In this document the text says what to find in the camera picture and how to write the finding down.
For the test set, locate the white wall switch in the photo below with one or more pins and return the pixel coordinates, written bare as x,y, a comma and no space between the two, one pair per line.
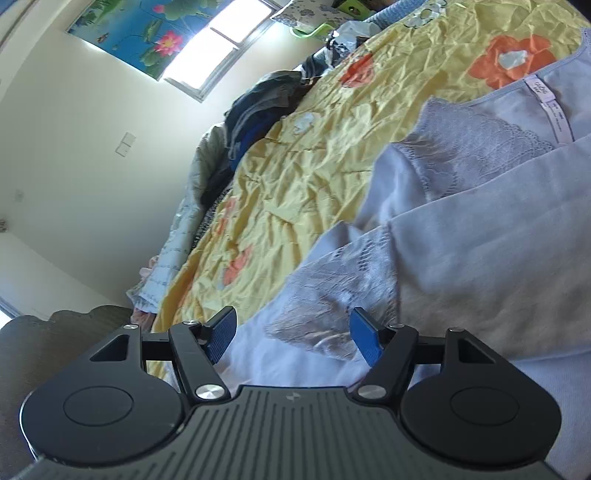
125,144

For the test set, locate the lotus print roller blind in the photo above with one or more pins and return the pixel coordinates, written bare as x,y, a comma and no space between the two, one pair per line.
144,34

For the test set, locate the blue knitted bed sheet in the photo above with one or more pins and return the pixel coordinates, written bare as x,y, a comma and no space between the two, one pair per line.
394,13

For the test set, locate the crumpled white plastic bag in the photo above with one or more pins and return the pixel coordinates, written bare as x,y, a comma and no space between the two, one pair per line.
346,39

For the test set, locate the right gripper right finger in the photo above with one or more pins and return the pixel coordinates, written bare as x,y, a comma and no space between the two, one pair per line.
389,351

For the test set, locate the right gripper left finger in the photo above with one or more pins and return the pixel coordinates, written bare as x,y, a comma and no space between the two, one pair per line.
196,348

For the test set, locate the grey patterned blanket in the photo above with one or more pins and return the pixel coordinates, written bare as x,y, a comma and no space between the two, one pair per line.
209,176

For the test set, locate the green plastic stool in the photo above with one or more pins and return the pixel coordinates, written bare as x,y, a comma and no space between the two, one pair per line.
356,10

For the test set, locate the folded dark clothes stack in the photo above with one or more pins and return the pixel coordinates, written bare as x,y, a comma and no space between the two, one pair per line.
252,115

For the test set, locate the lavender long-sleeve lace top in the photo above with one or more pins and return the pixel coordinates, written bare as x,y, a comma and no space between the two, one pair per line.
478,219

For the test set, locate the yellow floral carrot quilt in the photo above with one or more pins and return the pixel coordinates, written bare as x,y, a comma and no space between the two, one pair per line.
312,169

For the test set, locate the window with metal frame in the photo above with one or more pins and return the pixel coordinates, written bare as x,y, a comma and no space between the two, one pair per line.
211,53

